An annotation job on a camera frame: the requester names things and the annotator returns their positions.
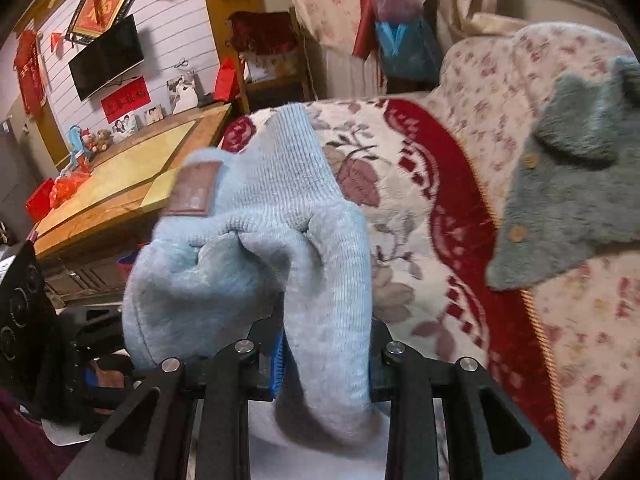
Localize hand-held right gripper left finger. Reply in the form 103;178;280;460
57;320;288;480

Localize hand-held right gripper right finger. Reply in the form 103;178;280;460
367;317;573;480

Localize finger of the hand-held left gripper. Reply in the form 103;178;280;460
59;304;126;362

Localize light grey pants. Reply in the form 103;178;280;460
121;104;386;448

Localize person's maroon clothing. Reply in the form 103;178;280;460
0;387;61;480

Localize red box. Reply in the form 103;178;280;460
25;177;57;223

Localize red plastic bag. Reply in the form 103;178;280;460
49;170;93;209

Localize wooden table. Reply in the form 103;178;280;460
30;102;233;306

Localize red floral blanket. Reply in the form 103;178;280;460
220;97;566;461

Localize blue toy figure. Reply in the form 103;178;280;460
67;126;93;168

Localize beige floral sofa cushion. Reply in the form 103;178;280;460
430;22;640;480

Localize green fleece jacket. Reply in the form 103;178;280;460
485;55;640;293

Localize red hanging decoration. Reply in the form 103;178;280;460
14;30;48;121

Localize large wedding photo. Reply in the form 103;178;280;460
167;71;201;115

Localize red paper bag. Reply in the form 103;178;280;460
214;57;241;103

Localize wooden chair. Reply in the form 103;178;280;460
227;7;313;113

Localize framed red calligraphy picture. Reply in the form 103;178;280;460
65;0;138;43

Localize teal bag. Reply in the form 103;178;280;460
375;17;443;86

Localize dark red cloth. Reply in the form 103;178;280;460
230;10;301;56

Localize floral hanging cloth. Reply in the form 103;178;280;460
287;0;376;56

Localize family photo frame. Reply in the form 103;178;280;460
112;112;138;136

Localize red wall banner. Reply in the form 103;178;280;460
100;76;147;123

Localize black wall television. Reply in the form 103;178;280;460
67;14;146;102

